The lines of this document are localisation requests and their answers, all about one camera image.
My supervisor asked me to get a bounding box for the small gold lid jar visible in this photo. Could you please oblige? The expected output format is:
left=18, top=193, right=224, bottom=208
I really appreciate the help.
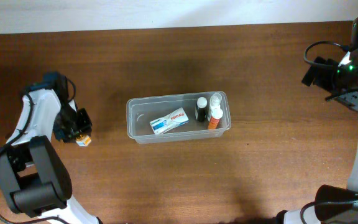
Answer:
left=75, top=134, right=92, bottom=147

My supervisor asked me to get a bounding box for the white Panadol box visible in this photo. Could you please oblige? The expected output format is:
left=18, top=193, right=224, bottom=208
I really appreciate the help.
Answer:
left=150, top=108, right=189, bottom=134

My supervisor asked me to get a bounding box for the white spray bottle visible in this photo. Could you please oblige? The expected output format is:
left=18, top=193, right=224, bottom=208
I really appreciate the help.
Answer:
left=207, top=93, right=222, bottom=121

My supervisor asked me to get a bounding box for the orange tube white cap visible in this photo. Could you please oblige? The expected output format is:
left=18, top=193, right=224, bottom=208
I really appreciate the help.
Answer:
left=208, top=108, right=223, bottom=129

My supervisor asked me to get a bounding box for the dark syrup bottle white cap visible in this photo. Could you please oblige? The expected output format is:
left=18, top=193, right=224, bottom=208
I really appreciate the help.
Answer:
left=195, top=97, right=208, bottom=122

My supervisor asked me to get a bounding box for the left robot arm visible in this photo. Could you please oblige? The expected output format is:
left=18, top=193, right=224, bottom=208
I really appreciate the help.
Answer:
left=0, top=72, right=102, bottom=224

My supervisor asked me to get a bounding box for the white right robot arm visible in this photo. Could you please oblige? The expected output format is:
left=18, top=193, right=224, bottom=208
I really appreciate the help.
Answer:
left=275, top=17, right=358, bottom=224

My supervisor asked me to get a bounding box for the clear plastic container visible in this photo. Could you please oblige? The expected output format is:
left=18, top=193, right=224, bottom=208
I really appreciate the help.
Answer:
left=126, top=91, right=231, bottom=144

